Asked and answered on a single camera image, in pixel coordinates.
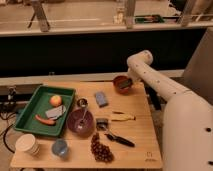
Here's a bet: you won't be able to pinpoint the red yellow apple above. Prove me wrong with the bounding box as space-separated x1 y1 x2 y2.
49 95 62 107

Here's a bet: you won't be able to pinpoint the orange carrot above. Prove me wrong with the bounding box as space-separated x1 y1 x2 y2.
35 115 56 126

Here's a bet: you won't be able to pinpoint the blue sponge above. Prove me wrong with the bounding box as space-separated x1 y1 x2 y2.
95 92 108 107

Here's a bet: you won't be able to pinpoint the metal spoon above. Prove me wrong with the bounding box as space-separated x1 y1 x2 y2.
77 107 88 130

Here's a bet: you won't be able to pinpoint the black whiteboard eraser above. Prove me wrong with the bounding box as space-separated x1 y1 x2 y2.
118 79 132 89

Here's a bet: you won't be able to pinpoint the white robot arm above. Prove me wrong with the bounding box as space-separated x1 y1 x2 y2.
127 50 213 171

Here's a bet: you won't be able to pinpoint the black handled peeler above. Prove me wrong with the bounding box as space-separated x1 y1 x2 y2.
104 133 135 147

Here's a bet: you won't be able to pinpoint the grey cloth piece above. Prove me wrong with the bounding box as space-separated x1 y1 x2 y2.
45 105 66 120

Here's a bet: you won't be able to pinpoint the red bowl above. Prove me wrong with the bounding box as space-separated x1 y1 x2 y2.
113 75 133 94

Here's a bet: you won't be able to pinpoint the small metal cup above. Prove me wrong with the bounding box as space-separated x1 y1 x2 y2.
77 98 88 108

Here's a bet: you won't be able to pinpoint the bunch of dark grapes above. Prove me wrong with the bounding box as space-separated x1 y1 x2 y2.
90 133 114 163

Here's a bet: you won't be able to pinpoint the small dark square container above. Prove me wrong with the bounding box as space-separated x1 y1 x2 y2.
96 118 108 131

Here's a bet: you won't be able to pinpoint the white paper cup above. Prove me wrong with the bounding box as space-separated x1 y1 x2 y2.
15 134 39 155

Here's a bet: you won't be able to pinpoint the green plastic tray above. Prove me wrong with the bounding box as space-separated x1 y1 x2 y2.
14 86 75 137

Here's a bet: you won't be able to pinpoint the purple bowl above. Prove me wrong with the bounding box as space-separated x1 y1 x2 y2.
66 109 94 137

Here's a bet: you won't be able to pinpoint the black cables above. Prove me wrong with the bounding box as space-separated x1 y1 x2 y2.
0 85 24 154

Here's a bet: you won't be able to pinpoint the blue glass cup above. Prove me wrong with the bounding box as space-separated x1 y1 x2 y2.
51 139 68 157

